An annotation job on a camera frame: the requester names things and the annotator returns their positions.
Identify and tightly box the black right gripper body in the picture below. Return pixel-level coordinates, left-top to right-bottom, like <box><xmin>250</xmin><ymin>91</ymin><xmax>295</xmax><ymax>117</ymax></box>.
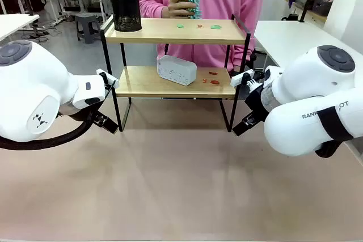
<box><xmin>244</xmin><ymin>83</ymin><xmax>269</xmax><ymax>125</ymax></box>

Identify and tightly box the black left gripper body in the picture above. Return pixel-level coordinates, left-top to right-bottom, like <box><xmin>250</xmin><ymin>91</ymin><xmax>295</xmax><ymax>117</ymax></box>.
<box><xmin>86</xmin><ymin>108</ymin><xmax>105</xmax><ymax>126</ymax></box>

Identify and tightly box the pink sleeved right forearm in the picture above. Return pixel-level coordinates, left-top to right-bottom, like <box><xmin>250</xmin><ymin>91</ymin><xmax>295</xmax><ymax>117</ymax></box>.
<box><xmin>138</xmin><ymin>0</ymin><xmax>171</xmax><ymax>19</ymax></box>

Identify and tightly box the person's right hand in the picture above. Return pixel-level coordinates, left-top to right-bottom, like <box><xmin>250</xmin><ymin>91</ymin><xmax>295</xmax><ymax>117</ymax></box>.
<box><xmin>167</xmin><ymin>0</ymin><xmax>197</xmax><ymax>19</ymax></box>

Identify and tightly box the large white table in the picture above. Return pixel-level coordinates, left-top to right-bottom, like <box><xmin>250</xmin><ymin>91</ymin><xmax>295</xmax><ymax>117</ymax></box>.
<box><xmin>253</xmin><ymin>20</ymin><xmax>331</xmax><ymax>69</ymax></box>

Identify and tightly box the white power strip box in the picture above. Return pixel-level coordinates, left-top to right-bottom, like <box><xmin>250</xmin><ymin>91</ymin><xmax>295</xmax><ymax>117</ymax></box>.
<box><xmin>157</xmin><ymin>54</ymin><xmax>198</xmax><ymax>86</ymax></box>

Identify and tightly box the grey plastic stool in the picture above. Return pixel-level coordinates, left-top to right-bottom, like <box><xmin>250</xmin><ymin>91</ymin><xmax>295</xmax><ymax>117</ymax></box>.
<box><xmin>74</xmin><ymin>12</ymin><xmax>102</xmax><ymax>45</ymax></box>

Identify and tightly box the black mesh pen holder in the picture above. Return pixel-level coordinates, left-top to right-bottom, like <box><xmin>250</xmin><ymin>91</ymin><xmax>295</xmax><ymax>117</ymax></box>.
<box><xmin>108</xmin><ymin>0</ymin><xmax>143</xmax><ymax>32</ymax></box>

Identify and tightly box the cluttered storage cart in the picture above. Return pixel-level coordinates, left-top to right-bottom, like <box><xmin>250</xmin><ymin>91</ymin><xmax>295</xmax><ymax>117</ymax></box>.
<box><xmin>282</xmin><ymin>0</ymin><xmax>333</xmax><ymax>24</ymax></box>

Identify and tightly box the white side table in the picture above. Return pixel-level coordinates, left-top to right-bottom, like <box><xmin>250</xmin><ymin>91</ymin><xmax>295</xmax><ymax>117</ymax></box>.
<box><xmin>0</xmin><ymin>14</ymin><xmax>40</xmax><ymax>42</ymax></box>

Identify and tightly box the black backpack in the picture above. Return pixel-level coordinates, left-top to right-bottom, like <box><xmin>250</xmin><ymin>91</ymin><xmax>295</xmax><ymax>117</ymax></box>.
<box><xmin>28</xmin><ymin>0</ymin><xmax>47</xmax><ymax>13</ymax></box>

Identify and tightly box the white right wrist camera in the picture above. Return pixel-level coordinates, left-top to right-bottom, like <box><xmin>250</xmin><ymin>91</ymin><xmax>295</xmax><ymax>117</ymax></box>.
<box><xmin>230</xmin><ymin>69</ymin><xmax>255</xmax><ymax>87</ymax></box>

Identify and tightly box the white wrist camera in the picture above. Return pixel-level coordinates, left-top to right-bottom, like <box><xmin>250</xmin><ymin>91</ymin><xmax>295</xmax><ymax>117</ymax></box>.
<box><xmin>230</xmin><ymin>69</ymin><xmax>255</xmax><ymax>87</ymax></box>
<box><xmin>96</xmin><ymin>69</ymin><xmax>120</xmax><ymax>84</ymax></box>

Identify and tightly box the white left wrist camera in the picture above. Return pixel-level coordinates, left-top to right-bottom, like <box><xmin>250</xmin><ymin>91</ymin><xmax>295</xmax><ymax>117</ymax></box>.
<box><xmin>96</xmin><ymin>69</ymin><xmax>120</xmax><ymax>84</ymax></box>

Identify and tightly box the black braided cable hose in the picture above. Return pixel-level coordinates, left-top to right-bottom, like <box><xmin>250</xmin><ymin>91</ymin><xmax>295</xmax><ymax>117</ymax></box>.
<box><xmin>0</xmin><ymin>108</ymin><xmax>99</xmax><ymax>151</ymax></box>

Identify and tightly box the black strap on arm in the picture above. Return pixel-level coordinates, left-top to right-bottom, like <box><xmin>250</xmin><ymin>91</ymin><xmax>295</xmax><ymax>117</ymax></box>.
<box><xmin>316</xmin><ymin>106</ymin><xmax>354</xmax><ymax>142</ymax></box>

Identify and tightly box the black frame wooden shelf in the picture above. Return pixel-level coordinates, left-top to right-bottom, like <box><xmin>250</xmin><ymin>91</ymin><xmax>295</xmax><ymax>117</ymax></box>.
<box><xmin>99</xmin><ymin>14</ymin><xmax>252</xmax><ymax>133</ymax></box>

